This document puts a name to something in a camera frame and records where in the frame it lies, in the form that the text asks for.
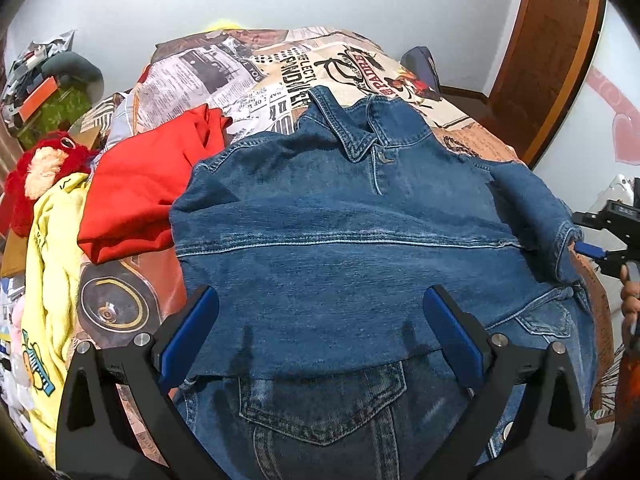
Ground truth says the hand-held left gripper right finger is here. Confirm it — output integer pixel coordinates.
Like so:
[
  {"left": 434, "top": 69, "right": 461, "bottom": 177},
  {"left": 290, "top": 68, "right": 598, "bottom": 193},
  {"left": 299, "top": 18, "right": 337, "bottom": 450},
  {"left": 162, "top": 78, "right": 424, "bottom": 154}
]
[{"left": 422, "top": 285, "right": 593, "bottom": 480}]

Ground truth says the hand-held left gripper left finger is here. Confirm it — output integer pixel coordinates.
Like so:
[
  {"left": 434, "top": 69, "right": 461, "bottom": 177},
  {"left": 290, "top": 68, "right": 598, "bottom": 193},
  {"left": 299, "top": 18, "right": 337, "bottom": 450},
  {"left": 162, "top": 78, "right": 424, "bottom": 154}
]
[{"left": 55, "top": 285, "right": 231, "bottom": 480}]

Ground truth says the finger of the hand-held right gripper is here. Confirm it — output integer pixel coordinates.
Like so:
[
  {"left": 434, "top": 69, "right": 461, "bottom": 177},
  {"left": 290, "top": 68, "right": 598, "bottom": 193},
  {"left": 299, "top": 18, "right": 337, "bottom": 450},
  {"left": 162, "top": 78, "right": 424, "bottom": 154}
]
[
  {"left": 571, "top": 211, "right": 607, "bottom": 231},
  {"left": 574, "top": 241, "right": 608, "bottom": 262}
]

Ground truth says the blue denim jacket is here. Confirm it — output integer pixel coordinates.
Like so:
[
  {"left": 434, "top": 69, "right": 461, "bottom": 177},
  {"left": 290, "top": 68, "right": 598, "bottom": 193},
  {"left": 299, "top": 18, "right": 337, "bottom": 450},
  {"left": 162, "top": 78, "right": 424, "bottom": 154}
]
[{"left": 169, "top": 85, "right": 601, "bottom": 480}]

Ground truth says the person's right hand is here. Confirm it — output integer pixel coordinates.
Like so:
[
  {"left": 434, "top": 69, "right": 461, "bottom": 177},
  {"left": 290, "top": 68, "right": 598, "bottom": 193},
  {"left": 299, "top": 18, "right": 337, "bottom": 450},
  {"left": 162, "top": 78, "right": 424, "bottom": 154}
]
[{"left": 620, "top": 261, "right": 640, "bottom": 322}]

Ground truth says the red garment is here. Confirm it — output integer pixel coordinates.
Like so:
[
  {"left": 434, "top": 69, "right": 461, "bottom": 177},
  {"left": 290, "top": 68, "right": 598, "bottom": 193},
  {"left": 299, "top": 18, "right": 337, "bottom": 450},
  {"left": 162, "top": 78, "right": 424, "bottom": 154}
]
[{"left": 77, "top": 105, "right": 234, "bottom": 266}]

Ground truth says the yellow printed garment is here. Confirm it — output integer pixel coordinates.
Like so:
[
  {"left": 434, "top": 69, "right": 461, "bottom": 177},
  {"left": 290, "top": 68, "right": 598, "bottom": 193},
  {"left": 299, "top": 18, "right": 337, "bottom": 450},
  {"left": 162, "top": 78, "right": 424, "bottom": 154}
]
[{"left": 21, "top": 172, "right": 95, "bottom": 467}]

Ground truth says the brown wooden door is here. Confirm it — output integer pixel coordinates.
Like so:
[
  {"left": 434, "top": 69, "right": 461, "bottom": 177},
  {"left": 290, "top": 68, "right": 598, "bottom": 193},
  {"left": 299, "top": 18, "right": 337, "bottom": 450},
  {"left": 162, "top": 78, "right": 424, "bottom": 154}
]
[{"left": 486, "top": 0, "right": 608, "bottom": 171}]

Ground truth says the red plush toy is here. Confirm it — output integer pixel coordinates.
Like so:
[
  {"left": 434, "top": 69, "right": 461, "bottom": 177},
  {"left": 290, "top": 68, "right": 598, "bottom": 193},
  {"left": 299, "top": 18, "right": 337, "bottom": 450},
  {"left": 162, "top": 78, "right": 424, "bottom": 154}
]
[{"left": 4, "top": 130, "right": 101, "bottom": 239}]

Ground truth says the dark blue cloth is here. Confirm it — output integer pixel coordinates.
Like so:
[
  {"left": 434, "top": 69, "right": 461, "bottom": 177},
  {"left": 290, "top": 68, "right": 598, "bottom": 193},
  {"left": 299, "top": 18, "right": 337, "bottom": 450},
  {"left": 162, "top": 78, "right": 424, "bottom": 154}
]
[{"left": 400, "top": 46, "right": 442, "bottom": 102}]

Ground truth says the newspaper print bed cover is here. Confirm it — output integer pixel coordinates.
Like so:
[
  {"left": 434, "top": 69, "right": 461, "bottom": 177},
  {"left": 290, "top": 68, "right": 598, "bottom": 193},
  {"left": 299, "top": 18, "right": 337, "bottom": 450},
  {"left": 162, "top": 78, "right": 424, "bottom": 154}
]
[{"left": 75, "top": 26, "right": 617, "bottom": 426}]

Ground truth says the green patterned bag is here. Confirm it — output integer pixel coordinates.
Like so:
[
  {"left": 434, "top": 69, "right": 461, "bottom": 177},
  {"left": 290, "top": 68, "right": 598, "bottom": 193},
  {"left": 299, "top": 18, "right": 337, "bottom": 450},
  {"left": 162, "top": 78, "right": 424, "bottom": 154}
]
[{"left": 19, "top": 87, "right": 96, "bottom": 150}]

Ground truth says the orange box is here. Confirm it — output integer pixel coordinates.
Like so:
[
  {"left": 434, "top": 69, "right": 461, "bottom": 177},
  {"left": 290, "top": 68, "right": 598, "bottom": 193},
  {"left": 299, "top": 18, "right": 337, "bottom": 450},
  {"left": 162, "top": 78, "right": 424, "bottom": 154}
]
[{"left": 19, "top": 76, "right": 59, "bottom": 122}]

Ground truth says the grey green cushion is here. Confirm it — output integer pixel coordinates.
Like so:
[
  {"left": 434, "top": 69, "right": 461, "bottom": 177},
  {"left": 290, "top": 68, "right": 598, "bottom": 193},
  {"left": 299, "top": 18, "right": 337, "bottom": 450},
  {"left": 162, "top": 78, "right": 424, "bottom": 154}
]
[{"left": 41, "top": 52, "right": 104, "bottom": 97}]

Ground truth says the pile of papers and clutter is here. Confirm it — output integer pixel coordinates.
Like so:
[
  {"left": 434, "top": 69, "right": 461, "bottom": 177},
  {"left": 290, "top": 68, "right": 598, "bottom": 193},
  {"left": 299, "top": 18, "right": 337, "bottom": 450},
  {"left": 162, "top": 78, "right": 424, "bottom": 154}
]
[{"left": 0, "top": 30, "right": 76, "bottom": 126}]

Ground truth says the pink heart wall sticker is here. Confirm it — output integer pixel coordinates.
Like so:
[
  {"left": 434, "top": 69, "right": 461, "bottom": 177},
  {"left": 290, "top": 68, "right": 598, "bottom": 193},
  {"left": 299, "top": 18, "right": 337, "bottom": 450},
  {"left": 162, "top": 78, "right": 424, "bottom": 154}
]
[{"left": 586, "top": 66, "right": 640, "bottom": 166}]

